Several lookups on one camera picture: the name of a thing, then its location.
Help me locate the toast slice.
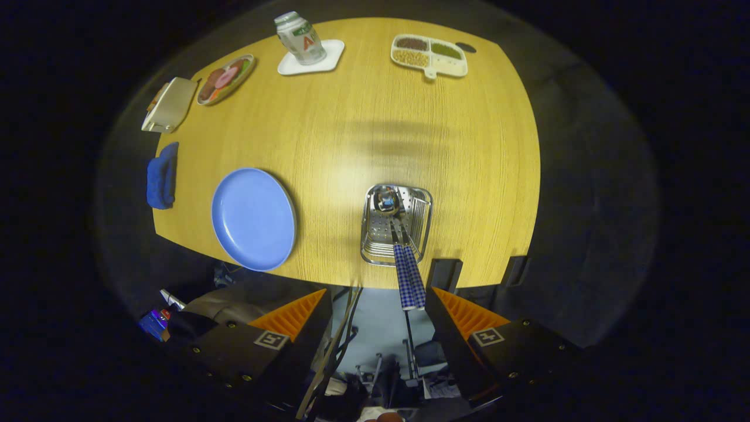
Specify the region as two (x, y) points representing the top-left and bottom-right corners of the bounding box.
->
(146, 82), (171, 112)

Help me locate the blue round plate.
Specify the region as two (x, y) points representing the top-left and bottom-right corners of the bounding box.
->
(211, 168), (298, 272)

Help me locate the blue folded cloth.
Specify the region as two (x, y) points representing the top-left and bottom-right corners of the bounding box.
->
(146, 141), (180, 210)

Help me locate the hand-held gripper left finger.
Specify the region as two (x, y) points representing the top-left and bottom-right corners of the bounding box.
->
(187, 288), (333, 411)

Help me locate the white toaster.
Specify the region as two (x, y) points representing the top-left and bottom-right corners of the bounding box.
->
(141, 77), (199, 134)

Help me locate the white divided tray of beans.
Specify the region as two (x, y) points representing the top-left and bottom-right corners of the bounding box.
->
(391, 33), (469, 80)

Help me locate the metal wire basket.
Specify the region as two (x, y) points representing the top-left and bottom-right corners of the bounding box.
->
(360, 184), (434, 267)

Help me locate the fork with checkered handle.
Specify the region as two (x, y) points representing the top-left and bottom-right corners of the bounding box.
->
(394, 214), (427, 309)

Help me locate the lit electronic device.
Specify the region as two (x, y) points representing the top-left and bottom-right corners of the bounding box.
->
(139, 289), (188, 343)

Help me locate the white drink bottle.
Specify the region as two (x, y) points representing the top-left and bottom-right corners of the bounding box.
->
(274, 11), (328, 66)

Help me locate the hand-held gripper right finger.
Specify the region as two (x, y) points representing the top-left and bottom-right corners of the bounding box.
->
(425, 286), (584, 408)

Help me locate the spoon with checkered handle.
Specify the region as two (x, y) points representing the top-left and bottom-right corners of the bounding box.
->
(375, 186), (414, 310)

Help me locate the oval plate of sliced food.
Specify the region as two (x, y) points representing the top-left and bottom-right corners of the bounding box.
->
(196, 54), (257, 107)

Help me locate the black table bracket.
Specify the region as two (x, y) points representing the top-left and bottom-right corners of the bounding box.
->
(426, 258), (463, 292)
(503, 256), (531, 288)

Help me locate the white square coaster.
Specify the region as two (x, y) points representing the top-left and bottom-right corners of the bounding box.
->
(277, 39), (346, 76)

